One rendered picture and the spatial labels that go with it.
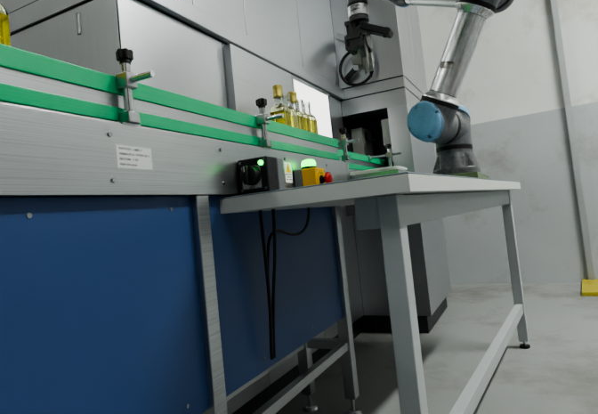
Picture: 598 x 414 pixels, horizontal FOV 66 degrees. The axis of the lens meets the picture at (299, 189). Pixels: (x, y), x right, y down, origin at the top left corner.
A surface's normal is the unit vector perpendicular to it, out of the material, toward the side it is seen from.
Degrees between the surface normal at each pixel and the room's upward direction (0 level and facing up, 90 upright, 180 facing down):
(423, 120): 94
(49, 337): 90
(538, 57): 90
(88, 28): 90
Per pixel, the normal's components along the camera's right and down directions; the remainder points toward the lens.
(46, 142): 0.89, -0.11
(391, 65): -0.44, 0.00
